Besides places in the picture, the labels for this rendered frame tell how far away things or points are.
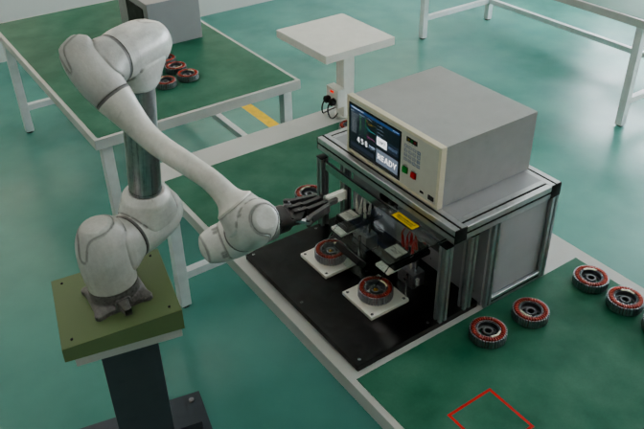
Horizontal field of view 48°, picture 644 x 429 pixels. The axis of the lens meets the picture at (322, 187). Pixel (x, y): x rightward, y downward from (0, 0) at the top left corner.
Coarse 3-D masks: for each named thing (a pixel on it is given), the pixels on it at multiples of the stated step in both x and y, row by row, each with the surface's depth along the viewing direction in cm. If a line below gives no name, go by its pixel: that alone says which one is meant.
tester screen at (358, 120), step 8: (352, 112) 230; (360, 112) 226; (352, 120) 231; (360, 120) 227; (368, 120) 224; (376, 120) 220; (352, 128) 233; (360, 128) 229; (368, 128) 225; (376, 128) 222; (384, 128) 218; (352, 136) 235; (360, 136) 230; (368, 136) 227; (376, 136) 223; (384, 136) 219; (392, 136) 216; (368, 144) 228; (376, 144) 224; (392, 144) 217; (360, 152) 233; (384, 152) 222; (384, 168) 225
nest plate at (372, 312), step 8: (352, 288) 232; (344, 296) 230; (352, 296) 229; (400, 296) 228; (360, 304) 226; (392, 304) 225; (400, 304) 226; (368, 312) 222; (376, 312) 222; (384, 312) 223
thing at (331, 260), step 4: (324, 240) 247; (316, 244) 246; (320, 244) 246; (316, 248) 244; (320, 248) 244; (324, 248) 247; (316, 252) 243; (320, 252) 242; (328, 252) 243; (316, 256) 242; (320, 256) 241; (324, 256) 241; (328, 256) 240; (332, 256) 240; (320, 260) 241; (324, 260) 240; (328, 260) 240; (332, 260) 240; (336, 260) 240; (324, 264) 241; (328, 264) 241; (332, 264) 241; (336, 264) 241
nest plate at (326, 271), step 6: (306, 252) 248; (312, 252) 248; (324, 252) 248; (306, 258) 245; (312, 258) 245; (312, 264) 242; (318, 264) 242; (342, 264) 242; (318, 270) 240; (324, 270) 240; (330, 270) 240; (336, 270) 240; (342, 270) 241; (324, 276) 238; (330, 276) 238
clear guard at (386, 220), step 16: (384, 208) 220; (400, 208) 220; (352, 224) 213; (368, 224) 213; (384, 224) 213; (400, 224) 212; (336, 240) 211; (352, 240) 208; (368, 240) 206; (384, 240) 206; (400, 240) 206; (416, 240) 206; (432, 240) 206; (336, 256) 209; (368, 256) 202; (384, 256) 200; (400, 256) 200; (368, 272) 200; (384, 272) 197
